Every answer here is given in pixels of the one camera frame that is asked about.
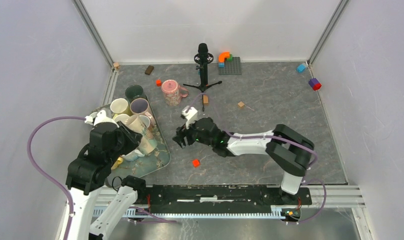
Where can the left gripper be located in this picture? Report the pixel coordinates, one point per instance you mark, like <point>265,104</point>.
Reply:
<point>134,138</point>

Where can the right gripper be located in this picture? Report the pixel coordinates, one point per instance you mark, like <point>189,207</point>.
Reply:
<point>181,133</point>

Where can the blue white mug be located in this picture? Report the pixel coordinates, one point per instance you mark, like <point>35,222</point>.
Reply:
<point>133,156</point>

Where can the pink octagonal mug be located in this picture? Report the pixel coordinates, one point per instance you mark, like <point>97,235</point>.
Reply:
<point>121,118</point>

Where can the yellow mug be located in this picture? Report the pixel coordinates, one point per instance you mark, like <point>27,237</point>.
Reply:
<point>118,162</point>

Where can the salmon flower mug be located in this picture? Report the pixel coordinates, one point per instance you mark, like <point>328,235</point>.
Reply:
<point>146,121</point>

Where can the iridescent pink mug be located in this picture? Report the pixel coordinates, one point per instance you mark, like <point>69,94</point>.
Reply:
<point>141,106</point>

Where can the yellow-green octagonal mug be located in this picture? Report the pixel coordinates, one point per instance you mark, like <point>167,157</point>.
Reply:
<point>120,106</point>

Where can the pink ghost pattern mug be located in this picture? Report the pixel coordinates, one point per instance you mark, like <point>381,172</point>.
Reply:
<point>173,92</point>

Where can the dark green mug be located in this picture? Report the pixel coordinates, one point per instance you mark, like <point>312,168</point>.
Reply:
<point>135,92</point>

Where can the tall seashell cream mug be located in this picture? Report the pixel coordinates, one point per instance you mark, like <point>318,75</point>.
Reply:
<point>148,142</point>

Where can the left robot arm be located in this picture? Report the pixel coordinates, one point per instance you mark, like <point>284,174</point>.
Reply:
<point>86,176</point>

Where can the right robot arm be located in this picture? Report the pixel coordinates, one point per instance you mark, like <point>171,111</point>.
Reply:
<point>293,152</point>

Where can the red cube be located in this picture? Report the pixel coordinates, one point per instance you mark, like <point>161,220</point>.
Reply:
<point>196,163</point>

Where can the floral green tray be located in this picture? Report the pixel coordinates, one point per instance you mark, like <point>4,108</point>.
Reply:
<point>152,162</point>

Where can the small tan wooden block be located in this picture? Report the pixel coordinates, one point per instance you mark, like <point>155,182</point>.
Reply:
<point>241,104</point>

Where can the brown block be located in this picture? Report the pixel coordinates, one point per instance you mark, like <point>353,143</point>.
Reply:
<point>149,70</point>

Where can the black microphone on tripod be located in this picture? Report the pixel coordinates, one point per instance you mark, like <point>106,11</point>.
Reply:
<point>202,59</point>

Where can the grey lego baseplate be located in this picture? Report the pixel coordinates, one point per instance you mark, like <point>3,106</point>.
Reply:
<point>231,67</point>

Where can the orange curved block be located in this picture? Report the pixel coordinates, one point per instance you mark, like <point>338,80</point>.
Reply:
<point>223,56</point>

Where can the green lego brick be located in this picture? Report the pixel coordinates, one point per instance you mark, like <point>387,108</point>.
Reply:
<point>230,57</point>

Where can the blue block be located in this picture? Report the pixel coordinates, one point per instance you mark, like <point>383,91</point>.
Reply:
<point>301,68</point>

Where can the purple red block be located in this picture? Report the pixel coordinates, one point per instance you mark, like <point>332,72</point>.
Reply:
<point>314,84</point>

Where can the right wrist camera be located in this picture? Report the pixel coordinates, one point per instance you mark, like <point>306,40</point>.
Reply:
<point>190,114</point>

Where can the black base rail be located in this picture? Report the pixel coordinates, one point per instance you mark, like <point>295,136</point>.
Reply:
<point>216,199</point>

